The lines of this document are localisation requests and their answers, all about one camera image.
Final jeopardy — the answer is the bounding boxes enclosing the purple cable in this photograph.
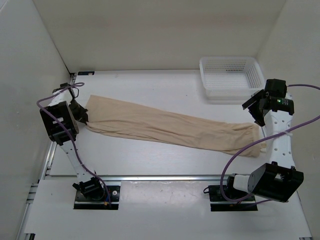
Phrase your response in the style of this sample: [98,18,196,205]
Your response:
[219,84,320,206]
[36,82,113,208]

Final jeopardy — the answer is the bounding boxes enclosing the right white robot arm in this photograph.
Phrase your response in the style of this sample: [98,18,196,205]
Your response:
[220,90,304,203]

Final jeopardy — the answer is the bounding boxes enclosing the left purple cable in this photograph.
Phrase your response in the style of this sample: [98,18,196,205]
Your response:
[36,82,113,208]

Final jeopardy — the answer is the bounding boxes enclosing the beige trousers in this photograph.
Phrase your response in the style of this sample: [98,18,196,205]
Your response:
[86,95,261,155]

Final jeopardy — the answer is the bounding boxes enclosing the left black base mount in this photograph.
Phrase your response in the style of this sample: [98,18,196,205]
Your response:
[72,183,121,210]

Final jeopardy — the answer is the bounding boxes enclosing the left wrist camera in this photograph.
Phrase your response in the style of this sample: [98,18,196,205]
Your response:
[52,82,71,94]

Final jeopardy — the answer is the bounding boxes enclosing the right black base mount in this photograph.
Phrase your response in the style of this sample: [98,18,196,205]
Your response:
[203,185,258,212]

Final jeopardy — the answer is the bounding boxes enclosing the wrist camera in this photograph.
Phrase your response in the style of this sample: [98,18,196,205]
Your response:
[264,78,287,98]
[52,82,71,94]

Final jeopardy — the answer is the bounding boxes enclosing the white plastic basket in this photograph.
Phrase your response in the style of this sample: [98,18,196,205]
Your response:
[199,56,265,102]

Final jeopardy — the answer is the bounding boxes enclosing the aluminium frame rail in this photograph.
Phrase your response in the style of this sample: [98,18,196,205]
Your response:
[14,72,313,240]

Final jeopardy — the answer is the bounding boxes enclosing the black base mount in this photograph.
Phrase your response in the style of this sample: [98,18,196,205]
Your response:
[72,183,121,210]
[203,185,258,212]

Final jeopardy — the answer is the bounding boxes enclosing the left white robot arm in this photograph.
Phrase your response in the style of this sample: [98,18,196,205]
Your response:
[36,84,107,201]

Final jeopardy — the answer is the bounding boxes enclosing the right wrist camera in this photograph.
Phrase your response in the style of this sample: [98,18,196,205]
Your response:
[264,78,287,98]

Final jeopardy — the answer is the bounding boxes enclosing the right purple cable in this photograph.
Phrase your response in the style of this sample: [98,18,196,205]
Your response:
[219,84,320,206]

